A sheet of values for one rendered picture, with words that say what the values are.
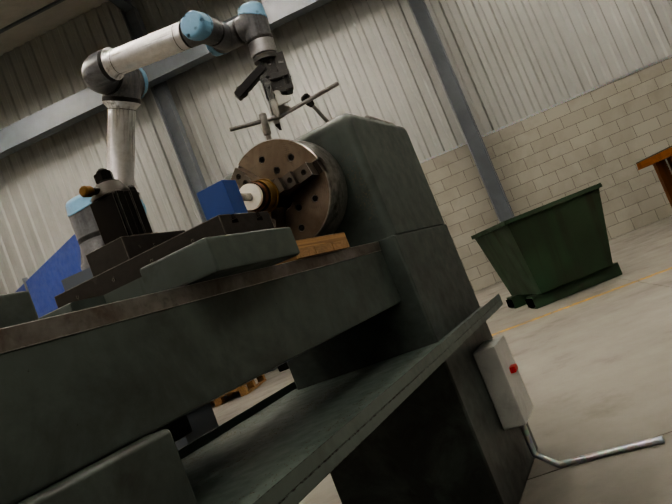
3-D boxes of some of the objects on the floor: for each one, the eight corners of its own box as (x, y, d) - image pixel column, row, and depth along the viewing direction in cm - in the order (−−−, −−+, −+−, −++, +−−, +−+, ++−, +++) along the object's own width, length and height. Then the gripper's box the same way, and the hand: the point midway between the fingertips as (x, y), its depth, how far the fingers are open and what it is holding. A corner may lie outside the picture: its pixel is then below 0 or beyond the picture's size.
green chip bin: (501, 309, 724) (470, 236, 729) (581, 277, 728) (550, 204, 734) (541, 310, 590) (503, 221, 596) (639, 271, 595) (600, 182, 600)
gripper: (281, 39, 183) (302, 109, 183) (282, 63, 203) (301, 126, 202) (250, 48, 183) (271, 118, 182) (255, 70, 202) (273, 134, 202)
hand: (277, 125), depth 192 cm, fingers open, 14 cm apart
